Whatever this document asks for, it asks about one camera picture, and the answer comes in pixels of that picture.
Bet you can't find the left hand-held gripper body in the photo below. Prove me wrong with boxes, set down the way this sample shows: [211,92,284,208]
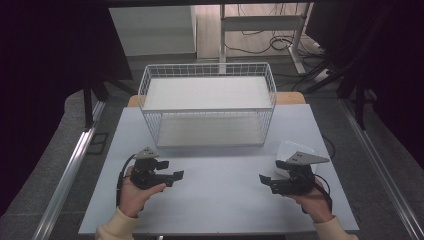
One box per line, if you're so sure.
[129,146,167,191]

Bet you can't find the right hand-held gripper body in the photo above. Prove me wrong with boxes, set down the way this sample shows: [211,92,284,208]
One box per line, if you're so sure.
[270,150,331,197]

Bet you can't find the white plastic bowl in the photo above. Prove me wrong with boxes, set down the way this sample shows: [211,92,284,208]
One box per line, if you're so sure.
[274,139,319,180]

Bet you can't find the white wire two-tier rack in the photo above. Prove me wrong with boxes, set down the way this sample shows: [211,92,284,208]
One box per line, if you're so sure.
[137,62,278,149]

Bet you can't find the person's left hand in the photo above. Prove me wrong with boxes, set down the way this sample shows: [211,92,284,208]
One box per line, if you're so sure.
[118,165,167,219]

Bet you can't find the person's right hand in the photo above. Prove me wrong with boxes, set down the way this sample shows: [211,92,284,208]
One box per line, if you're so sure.
[285,177,335,224]

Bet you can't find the wooden board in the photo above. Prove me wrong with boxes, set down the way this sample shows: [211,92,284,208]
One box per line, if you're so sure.
[127,91,307,108]

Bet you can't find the black metal stand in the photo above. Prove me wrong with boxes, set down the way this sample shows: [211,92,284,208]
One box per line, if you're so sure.
[301,59,379,131]
[81,78,138,132]

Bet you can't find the white power strip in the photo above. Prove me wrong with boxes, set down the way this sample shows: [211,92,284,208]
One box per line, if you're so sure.
[312,67,335,84]

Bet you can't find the white cabinet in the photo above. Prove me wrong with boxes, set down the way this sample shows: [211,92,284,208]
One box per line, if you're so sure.
[108,5,198,57]

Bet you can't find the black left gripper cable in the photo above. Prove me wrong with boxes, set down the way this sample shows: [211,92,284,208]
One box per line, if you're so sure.
[115,153,137,208]

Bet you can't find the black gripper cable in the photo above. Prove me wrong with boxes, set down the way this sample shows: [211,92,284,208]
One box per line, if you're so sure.
[301,173,335,215]
[115,153,137,208]

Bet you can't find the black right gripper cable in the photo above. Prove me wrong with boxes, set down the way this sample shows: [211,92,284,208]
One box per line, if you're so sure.
[301,173,335,215]

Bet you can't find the silver metal rail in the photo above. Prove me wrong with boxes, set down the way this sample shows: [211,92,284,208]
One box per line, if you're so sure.
[31,99,107,240]
[339,98,424,240]

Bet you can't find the black floor cables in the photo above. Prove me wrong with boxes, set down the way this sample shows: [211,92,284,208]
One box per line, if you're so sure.
[223,3,334,93]

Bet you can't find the white metal desk frame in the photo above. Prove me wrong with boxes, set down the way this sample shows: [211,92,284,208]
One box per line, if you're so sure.
[218,2,315,75]

